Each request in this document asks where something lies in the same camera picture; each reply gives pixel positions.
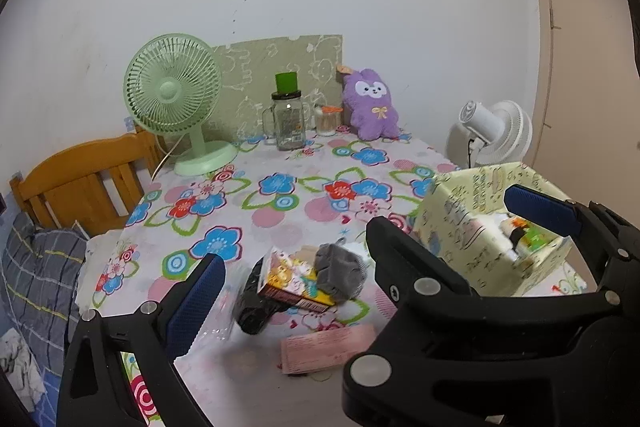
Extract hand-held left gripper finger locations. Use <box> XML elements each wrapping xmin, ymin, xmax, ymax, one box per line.
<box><xmin>57</xmin><ymin>252</ymin><xmax>226</xmax><ymax>427</ymax></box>

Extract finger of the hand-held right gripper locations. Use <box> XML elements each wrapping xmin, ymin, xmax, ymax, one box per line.
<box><xmin>341</xmin><ymin>216</ymin><xmax>640</xmax><ymax>427</ymax></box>
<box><xmin>504</xmin><ymin>184</ymin><xmax>640</xmax><ymax>293</ymax></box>

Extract black umbrella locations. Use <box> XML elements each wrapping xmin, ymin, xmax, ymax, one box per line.
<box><xmin>235</xmin><ymin>257</ymin><xmax>282</xmax><ymax>335</ymax></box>

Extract grey soft cloth item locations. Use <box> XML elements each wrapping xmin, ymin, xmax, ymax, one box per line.
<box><xmin>314</xmin><ymin>243</ymin><xmax>368</xmax><ymax>303</ymax></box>

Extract yellow printed storage box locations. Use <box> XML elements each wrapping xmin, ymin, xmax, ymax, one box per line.
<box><xmin>413</xmin><ymin>162</ymin><xmax>573</xmax><ymax>298</ymax></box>

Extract yellow printed snack box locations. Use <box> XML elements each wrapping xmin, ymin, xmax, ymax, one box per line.
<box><xmin>257</xmin><ymin>247</ymin><xmax>335</xmax><ymax>314</ymax></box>

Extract green and orange package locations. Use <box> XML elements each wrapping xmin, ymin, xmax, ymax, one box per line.
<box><xmin>517</xmin><ymin>217</ymin><xmax>548</xmax><ymax>255</ymax></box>

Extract white bottle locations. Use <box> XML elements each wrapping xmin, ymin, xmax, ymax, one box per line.
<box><xmin>492</xmin><ymin>214</ymin><xmax>523</xmax><ymax>263</ymax></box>

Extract white fan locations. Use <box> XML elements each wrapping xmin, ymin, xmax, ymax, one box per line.
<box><xmin>445</xmin><ymin>100</ymin><xmax>533</xmax><ymax>170</ymax></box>

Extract floral tablecloth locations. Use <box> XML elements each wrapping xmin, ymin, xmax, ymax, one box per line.
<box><xmin>77</xmin><ymin>127</ymin><xmax>596</xmax><ymax>427</ymax></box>

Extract pink paper packet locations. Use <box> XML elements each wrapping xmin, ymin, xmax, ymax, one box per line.
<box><xmin>280</xmin><ymin>324</ymin><xmax>376</xmax><ymax>375</ymax></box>

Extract purple plush toy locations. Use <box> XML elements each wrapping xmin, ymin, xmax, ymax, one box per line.
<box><xmin>336</xmin><ymin>64</ymin><xmax>402</xmax><ymax>140</ymax></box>

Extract small jar with orange lid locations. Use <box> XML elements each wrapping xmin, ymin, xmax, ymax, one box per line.
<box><xmin>314</xmin><ymin>105</ymin><xmax>343</xmax><ymax>136</ymax></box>

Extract grey plaid pillow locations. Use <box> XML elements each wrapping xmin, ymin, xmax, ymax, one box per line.
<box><xmin>0</xmin><ymin>212</ymin><xmax>88</xmax><ymax>358</ymax></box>

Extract wooden bed headboard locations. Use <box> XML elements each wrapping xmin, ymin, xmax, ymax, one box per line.
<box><xmin>10</xmin><ymin>129</ymin><xmax>166</xmax><ymax>238</ymax></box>

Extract glass jar with green cap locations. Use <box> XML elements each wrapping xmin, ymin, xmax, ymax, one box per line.
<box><xmin>261</xmin><ymin>72</ymin><xmax>307</xmax><ymax>152</ymax></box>

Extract beige door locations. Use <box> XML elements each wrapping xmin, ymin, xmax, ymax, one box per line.
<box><xmin>520</xmin><ymin>0</ymin><xmax>640</xmax><ymax>168</ymax></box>

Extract white crumpled cloth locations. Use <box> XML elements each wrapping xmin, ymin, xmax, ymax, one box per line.
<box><xmin>0</xmin><ymin>332</ymin><xmax>46</xmax><ymax>408</ymax></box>

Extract green desk fan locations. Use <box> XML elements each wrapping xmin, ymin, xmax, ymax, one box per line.
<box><xmin>123</xmin><ymin>34</ymin><xmax>238</xmax><ymax>176</ymax></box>

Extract green patterned board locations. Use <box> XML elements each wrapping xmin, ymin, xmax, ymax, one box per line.
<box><xmin>210</xmin><ymin>34</ymin><xmax>345</xmax><ymax>142</ymax></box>

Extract white fan cord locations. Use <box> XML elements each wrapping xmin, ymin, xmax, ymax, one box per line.
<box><xmin>151</xmin><ymin>134</ymin><xmax>182</xmax><ymax>180</ymax></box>

